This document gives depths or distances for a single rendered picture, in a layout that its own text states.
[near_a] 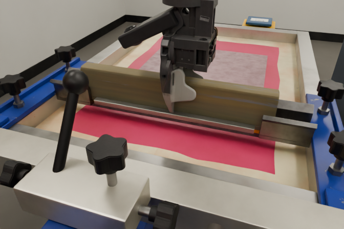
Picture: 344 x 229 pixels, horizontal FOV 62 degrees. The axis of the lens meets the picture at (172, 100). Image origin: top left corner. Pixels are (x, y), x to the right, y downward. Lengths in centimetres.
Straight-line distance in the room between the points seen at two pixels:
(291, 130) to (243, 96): 10
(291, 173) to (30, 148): 40
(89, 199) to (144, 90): 30
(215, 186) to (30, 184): 20
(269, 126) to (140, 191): 29
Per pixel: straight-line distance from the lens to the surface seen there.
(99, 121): 61
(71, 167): 33
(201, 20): 47
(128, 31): 52
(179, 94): 51
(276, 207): 35
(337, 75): 129
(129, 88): 57
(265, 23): 124
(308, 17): 429
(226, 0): 427
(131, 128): 58
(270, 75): 82
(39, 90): 67
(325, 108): 60
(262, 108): 52
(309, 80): 75
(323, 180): 46
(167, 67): 48
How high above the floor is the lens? 130
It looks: 31 degrees down
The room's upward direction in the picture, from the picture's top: straight up
